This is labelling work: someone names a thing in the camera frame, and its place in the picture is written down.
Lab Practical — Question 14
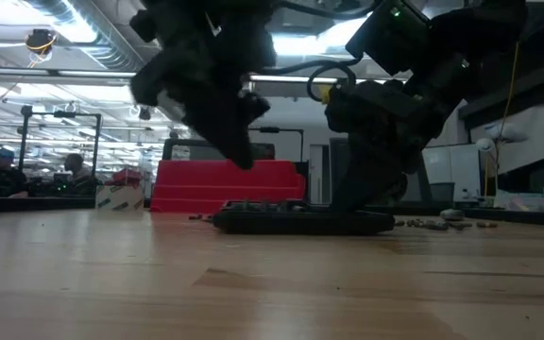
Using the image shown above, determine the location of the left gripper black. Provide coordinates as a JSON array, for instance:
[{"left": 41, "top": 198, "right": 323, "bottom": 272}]
[{"left": 130, "top": 42, "right": 278, "bottom": 170}]

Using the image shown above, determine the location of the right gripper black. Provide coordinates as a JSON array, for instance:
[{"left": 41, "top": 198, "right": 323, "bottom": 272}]
[{"left": 326, "top": 82, "right": 451, "bottom": 213}]

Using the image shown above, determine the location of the black plastic tool case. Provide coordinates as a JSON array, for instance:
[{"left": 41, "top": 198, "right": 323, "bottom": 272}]
[{"left": 212, "top": 199, "right": 396, "bottom": 236}]

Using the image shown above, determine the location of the thin black pipe stand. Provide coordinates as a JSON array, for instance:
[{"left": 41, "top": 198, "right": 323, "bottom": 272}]
[{"left": 247, "top": 126, "right": 305, "bottom": 164}]

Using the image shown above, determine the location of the white door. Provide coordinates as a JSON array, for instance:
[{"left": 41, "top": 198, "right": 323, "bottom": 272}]
[{"left": 308, "top": 144, "right": 326, "bottom": 205}]

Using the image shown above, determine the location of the long ceiling light strip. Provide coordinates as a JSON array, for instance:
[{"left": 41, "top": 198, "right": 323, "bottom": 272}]
[{"left": 247, "top": 73, "right": 413, "bottom": 86}]

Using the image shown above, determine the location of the grey waste bin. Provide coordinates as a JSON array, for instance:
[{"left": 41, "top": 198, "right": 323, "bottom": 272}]
[{"left": 430, "top": 181, "right": 457, "bottom": 205}]

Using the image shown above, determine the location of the red plastic bin stack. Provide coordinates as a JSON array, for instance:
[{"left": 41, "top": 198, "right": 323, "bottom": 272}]
[{"left": 149, "top": 159, "right": 307, "bottom": 214}]

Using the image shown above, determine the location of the white cabinet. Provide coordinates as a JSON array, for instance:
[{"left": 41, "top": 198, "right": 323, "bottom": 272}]
[{"left": 421, "top": 144, "right": 482, "bottom": 203}]

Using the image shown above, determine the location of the bright ceiling light panel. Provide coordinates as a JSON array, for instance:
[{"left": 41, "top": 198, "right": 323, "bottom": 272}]
[{"left": 271, "top": 18, "right": 372, "bottom": 58}]

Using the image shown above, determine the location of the white lamp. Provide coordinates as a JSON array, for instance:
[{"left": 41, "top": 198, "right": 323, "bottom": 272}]
[{"left": 474, "top": 122, "right": 531, "bottom": 155}]

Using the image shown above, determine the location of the white printed cardboard box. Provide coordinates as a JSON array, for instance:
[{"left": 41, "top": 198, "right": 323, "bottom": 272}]
[{"left": 94, "top": 183, "right": 145, "bottom": 212}]

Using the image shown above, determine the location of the cluttered side table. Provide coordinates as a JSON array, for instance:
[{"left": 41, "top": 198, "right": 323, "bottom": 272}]
[{"left": 491, "top": 186, "right": 544, "bottom": 214}]

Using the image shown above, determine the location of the person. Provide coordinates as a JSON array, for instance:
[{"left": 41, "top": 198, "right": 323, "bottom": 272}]
[
  {"left": 0, "top": 147, "right": 28, "bottom": 198},
  {"left": 61, "top": 153, "right": 97, "bottom": 197}
]

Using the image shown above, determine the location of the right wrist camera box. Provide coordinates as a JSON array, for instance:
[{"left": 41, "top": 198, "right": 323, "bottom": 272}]
[{"left": 324, "top": 83, "right": 364, "bottom": 122}]

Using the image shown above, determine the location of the black camera cable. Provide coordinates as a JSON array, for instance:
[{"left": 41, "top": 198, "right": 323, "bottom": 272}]
[{"left": 305, "top": 59, "right": 359, "bottom": 103}]

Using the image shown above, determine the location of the yellow cable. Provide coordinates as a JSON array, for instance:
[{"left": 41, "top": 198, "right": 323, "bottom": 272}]
[{"left": 502, "top": 41, "right": 522, "bottom": 143}]

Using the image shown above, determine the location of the black ceiling camera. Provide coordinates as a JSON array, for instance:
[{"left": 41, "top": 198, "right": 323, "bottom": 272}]
[{"left": 25, "top": 27, "right": 58, "bottom": 57}]

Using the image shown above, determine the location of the black pipe frame stand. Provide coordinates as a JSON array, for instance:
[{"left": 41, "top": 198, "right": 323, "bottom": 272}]
[{"left": 18, "top": 105, "right": 103, "bottom": 186}]

